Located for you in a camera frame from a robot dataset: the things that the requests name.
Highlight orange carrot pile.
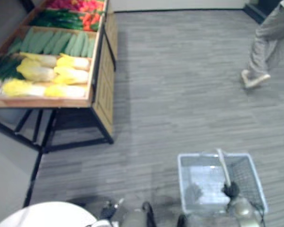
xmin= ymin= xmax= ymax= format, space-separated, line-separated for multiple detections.
xmin=79 ymin=12 xmax=101 ymax=32

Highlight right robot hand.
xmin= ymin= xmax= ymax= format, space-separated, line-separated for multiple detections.
xmin=221 ymin=180 xmax=241 ymax=198

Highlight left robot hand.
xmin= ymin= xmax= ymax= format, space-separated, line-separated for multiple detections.
xmin=100 ymin=198 xmax=125 ymax=220

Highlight person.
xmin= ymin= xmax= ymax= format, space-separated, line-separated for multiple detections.
xmin=240 ymin=0 xmax=284 ymax=90

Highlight pink red vegetable pile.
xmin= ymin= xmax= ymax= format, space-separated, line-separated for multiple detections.
xmin=79 ymin=0 xmax=105 ymax=13

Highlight green onion bunch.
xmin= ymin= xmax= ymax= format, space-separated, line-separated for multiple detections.
xmin=0 ymin=54 xmax=26 ymax=95

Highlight yellow napa cabbage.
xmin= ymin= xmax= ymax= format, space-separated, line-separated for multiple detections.
xmin=16 ymin=58 xmax=57 ymax=82
xmin=53 ymin=66 xmax=89 ymax=86
xmin=18 ymin=52 xmax=58 ymax=68
xmin=56 ymin=53 xmax=91 ymax=71
xmin=44 ymin=84 xmax=87 ymax=98
xmin=1 ymin=79 xmax=47 ymax=97

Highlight wooden vegetable display stand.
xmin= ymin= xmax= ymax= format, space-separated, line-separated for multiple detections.
xmin=0 ymin=0 xmax=119 ymax=209

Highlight light blue wire shopping basket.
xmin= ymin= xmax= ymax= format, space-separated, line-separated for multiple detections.
xmin=177 ymin=148 xmax=269 ymax=215

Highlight black furniture base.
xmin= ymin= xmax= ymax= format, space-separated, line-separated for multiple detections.
xmin=243 ymin=3 xmax=268 ymax=25

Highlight dark green vegetable pile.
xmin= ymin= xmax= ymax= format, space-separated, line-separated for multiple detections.
xmin=29 ymin=9 xmax=86 ymax=31

